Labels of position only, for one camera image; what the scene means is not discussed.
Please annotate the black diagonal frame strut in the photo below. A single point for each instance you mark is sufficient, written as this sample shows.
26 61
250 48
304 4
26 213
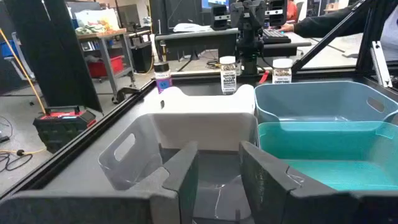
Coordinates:
326 37

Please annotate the black frame post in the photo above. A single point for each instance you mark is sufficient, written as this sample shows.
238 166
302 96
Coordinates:
370 25

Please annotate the red storage crate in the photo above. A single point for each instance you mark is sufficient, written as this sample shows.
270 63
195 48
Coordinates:
102 67

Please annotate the person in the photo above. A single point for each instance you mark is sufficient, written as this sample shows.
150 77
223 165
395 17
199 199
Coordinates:
291 11
326 25

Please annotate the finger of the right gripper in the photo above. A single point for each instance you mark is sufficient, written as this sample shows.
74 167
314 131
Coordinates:
238 12
259 12

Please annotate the black table clamp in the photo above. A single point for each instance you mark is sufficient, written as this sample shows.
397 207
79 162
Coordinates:
124 93

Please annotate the clear plastic bin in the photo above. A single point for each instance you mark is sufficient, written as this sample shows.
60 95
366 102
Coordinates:
149 146

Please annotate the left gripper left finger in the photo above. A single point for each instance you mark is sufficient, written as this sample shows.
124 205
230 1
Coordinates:
93 208

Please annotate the person's hand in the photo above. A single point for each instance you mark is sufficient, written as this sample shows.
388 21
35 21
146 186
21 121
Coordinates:
286 28

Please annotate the clear plastic bag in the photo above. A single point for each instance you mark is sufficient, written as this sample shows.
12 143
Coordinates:
191 28

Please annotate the purple label spice jar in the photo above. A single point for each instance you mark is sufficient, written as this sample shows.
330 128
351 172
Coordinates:
163 81

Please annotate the black aluminium table frame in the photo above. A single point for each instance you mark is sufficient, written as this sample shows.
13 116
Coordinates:
93 129

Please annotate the small red tag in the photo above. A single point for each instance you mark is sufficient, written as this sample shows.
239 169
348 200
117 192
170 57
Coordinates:
264 77

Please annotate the teal translucent plastic bin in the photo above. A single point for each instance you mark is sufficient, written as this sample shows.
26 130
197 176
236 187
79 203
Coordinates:
326 143

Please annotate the black backlit keyboard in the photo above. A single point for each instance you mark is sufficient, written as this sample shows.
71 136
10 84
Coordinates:
275 35

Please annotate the pile of soft bags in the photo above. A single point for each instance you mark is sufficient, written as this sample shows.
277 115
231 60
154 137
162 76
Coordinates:
96 21

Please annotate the silver metal bracket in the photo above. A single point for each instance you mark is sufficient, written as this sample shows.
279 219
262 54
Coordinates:
381 62

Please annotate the blue screen monitor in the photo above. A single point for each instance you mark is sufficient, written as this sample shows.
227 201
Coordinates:
214 3

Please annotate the black table mat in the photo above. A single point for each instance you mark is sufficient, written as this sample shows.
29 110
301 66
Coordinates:
81 177

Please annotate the blue-grey plastic bin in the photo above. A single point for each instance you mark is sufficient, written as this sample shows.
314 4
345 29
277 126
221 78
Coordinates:
311 99

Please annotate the white plastic bin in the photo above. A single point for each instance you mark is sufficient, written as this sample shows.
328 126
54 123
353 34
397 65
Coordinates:
202 104

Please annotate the black computer case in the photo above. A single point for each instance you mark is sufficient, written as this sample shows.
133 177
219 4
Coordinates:
141 57

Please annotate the black panel divider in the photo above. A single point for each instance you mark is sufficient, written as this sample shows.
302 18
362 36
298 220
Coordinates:
46 46

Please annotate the blue storage bin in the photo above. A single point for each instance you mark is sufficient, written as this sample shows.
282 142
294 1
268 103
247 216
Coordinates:
74 24

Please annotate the white lid seasoning jar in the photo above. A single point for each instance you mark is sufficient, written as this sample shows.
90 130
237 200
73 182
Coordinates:
228 81
282 74

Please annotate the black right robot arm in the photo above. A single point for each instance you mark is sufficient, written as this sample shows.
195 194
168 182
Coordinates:
250 49

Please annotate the wooden top cart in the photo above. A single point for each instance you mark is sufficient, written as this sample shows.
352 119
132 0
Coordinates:
102 33

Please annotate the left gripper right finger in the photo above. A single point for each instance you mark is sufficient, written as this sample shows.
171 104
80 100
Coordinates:
311 207

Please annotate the red black power station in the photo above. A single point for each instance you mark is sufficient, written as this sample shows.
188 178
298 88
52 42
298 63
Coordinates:
62 127

